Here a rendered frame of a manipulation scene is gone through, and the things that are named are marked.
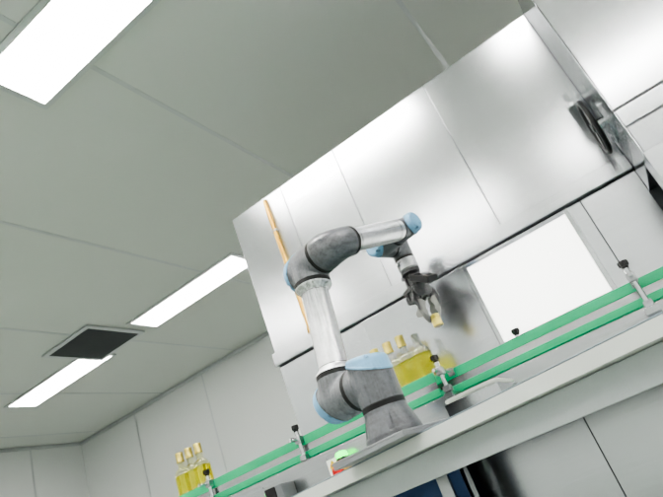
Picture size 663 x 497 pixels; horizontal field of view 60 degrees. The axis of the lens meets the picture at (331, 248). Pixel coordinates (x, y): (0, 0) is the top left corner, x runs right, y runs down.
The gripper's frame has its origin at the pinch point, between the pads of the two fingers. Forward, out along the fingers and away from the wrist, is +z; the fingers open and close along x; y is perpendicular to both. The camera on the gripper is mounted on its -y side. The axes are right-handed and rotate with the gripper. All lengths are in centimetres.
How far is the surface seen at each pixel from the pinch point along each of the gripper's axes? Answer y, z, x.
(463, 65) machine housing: -24, -95, -49
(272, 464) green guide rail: 57, 23, 55
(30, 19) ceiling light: 5, -157, 111
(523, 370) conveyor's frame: -14.4, 28.3, -12.8
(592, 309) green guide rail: -34, 20, -32
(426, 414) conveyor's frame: 4.7, 29.7, 15.3
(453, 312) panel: 10.5, -3.4, -15.8
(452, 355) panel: 16.2, 11.0, -11.0
